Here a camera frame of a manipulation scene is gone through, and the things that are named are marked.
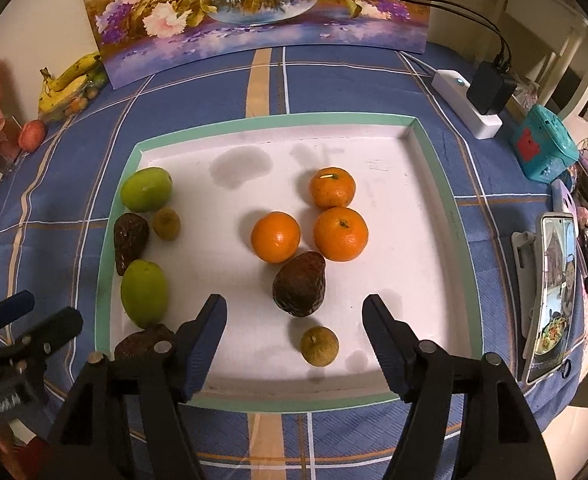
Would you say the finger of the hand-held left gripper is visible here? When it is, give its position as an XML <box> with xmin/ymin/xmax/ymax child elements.
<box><xmin>0</xmin><ymin>290</ymin><xmax>36</xmax><ymax>334</ymax></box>
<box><xmin>2</xmin><ymin>307</ymin><xmax>84</xmax><ymax>367</ymax></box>

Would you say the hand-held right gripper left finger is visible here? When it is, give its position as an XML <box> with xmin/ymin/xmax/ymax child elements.
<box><xmin>48</xmin><ymin>293</ymin><xmax>229</xmax><ymax>480</ymax></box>

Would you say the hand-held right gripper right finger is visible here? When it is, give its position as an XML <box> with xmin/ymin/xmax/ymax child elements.
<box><xmin>362</xmin><ymin>293</ymin><xmax>546</xmax><ymax>480</ymax></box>

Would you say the dark brown avocado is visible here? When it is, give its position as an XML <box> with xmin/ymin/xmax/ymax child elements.
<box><xmin>114</xmin><ymin>323</ymin><xmax>175</xmax><ymax>362</ymax></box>
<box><xmin>272</xmin><ymin>251</ymin><xmax>327</xmax><ymax>318</ymax></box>
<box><xmin>113</xmin><ymin>213</ymin><xmax>151</xmax><ymax>277</ymax></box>

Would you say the small olive round fruit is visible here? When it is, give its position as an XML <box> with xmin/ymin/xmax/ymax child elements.
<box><xmin>301</xmin><ymin>326</ymin><xmax>337</xmax><ymax>367</ymax></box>

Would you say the green lime fruit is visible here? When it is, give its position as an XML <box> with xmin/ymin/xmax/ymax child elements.
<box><xmin>120</xmin><ymin>259</ymin><xmax>169</xmax><ymax>327</ymax></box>

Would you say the large orange mandarin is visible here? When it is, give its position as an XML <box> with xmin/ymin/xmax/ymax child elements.
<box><xmin>314</xmin><ymin>206</ymin><xmax>369</xmax><ymax>263</ymax></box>

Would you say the small tan round fruit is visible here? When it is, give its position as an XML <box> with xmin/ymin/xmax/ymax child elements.
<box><xmin>153</xmin><ymin>207</ymin><xmax>181</xmax><ymax>241</ymax></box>

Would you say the small orange mandarin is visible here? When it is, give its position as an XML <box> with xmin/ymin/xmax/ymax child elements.
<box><xmin>250</xmin><ymin>211</ymin><xmax>301</xmax><ymax>265</ymax></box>

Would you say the white tray with green rim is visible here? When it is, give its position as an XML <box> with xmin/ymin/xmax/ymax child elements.
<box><xmin>95</xmin><ymin>112</ymin><xmax>484</xmax><ymax>413</ymax></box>

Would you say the round green apple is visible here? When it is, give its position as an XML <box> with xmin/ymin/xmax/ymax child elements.
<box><xmin>120</xmin><ymin>167</ymin><xmax>173</xmax><ymax>213</ymax></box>

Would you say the orange mandarin with stem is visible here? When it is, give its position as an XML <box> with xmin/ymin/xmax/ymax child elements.
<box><xmin>309</xmin><ymin>166</ymin><xmax>357</xmax><ymax>210</ymax></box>

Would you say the white phone stand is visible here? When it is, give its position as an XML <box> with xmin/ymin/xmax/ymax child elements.
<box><xmin>511</xmin><ymin>230</ymin><xmax>540</xmax><ymax>366</ymax></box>

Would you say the red apple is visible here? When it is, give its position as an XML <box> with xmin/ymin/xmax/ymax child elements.
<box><xmin>18</xmin><ymin>119</ymin><xmax>48</xmax><ymax>152</ymax></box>

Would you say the smartphone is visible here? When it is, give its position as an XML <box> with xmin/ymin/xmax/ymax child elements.
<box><xmin>524</xmin><ymin>212</ymin><xmax>581</xmax><ymax>386</ymax></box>

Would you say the clear plastic fruit container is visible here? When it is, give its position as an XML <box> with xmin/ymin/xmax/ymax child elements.
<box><xmin>48</xmin><ymin>72</ymin><xmax>108</xmax><ymax>117</ymax></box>

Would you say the small white plastic item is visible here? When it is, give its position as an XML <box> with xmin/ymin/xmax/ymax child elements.
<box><xmin>551</xmin><ymin>178</ymin><xmax>576</xmax><ymax>214</ymax></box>

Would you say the white power strip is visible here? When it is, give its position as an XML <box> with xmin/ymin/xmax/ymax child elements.
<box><xmin>432</xmin><ymin>69</ymin><xmax>503</xmax><ymax>140</ymax></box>

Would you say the blue plaid tablecloth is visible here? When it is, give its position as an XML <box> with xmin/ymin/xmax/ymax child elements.
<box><xmin>0</xmin><ymin>42</ymin><xmax>588</xmax><ymax>480</ymax></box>

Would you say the black charger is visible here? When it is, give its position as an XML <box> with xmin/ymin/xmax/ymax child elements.
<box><xmin>467</xmin><ymin>61</ymin><xmax>518</xmax><ymax>116</ymax></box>

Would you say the floral painting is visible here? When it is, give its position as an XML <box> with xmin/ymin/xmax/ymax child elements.
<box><xmin>76</xmin><ymin>0</ymin><xmax>433</xmax><ymax>91</ymax></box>

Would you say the white chair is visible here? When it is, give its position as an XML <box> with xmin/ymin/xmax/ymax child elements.
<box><xmin>494</xmin><ymin>0</ymin><xmax>588</xmax><ymax>143</ymax></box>

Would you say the teal toy camera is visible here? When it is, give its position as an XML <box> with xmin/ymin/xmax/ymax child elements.
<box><xmin>511</xmin><ymin>104</ymin><xmax>579</xmax><ymax>181</ymax></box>

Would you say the black cable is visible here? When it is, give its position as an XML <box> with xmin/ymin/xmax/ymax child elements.
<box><xmin>424</xmin><ymin>0</ymin><xmax>513</xmax><ymax>73</ymax></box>
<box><xmin>348</xmin><ymin>0</ymin><xmax>509</xmax><ymax>71</ymax></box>

